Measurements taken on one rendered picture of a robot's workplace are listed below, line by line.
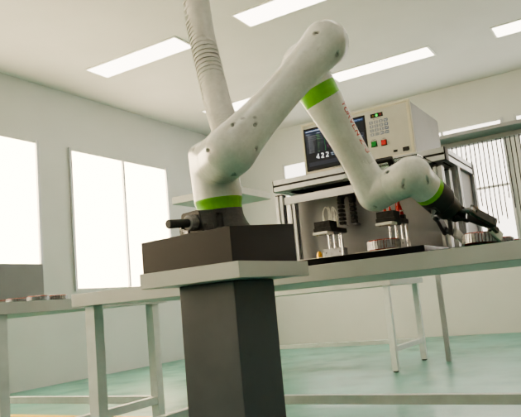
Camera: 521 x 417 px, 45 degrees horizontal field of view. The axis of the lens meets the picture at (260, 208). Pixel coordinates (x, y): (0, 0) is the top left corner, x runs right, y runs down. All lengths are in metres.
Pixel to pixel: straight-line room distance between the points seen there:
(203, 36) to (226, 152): 2.41
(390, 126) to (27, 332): 5.28
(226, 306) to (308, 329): 7.94
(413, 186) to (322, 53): 0.44
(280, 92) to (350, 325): 7.75
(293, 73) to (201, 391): 0.83
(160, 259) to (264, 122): 0.43
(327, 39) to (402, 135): 0.75
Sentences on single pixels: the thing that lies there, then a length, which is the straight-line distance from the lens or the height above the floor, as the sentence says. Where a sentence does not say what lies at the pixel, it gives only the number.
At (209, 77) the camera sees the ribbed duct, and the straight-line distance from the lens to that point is 3.69.
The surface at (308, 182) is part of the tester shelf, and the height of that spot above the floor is 1.08.
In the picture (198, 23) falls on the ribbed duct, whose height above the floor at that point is 2.31.
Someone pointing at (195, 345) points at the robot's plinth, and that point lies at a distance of 1.63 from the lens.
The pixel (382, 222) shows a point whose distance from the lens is 2.21.
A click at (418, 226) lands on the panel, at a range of 2.38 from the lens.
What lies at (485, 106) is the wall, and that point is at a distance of 8.84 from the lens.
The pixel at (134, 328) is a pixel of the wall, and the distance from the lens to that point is 8.05.
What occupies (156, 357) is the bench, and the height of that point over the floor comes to 0.41.
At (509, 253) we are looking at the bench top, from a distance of 1.79.
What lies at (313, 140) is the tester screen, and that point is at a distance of 2.45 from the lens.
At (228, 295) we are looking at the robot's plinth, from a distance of 1.56.
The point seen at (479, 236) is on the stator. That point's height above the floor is 0.78.
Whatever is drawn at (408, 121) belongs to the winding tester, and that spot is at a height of 1.24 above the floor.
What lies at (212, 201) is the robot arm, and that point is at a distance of 1.63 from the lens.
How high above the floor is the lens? 0.65
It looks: 9 degrees up
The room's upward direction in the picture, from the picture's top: 5 degrees counter-clockwise
